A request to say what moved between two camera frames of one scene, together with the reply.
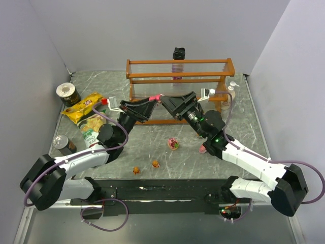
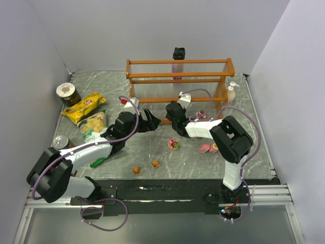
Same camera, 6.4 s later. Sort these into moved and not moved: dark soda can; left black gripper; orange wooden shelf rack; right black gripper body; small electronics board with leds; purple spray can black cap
Moved: left black gripper; right black gripper body
Not moved: small electronics board with leds; purple spray can black cap; dark soda can; orange wooden shelf rack
